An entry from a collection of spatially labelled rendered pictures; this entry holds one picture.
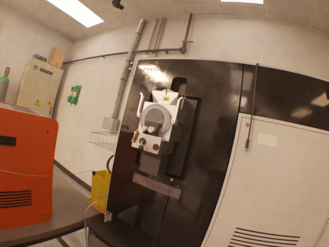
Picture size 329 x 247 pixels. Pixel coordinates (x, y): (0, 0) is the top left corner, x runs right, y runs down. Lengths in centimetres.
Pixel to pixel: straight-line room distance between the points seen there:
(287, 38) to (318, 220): 192
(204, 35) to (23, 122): 198
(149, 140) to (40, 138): 38
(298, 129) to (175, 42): 188
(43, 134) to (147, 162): 37
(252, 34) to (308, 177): 180
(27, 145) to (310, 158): 85
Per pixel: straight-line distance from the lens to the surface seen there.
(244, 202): 49
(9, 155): 58
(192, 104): 50
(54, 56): 360
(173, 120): 40
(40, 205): 70
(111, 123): 205
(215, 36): 205
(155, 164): 44
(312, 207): 57
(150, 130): 39
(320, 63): 217
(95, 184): 75
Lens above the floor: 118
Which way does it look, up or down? 3 degrees up
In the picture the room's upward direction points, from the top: 13 degrees clockwise
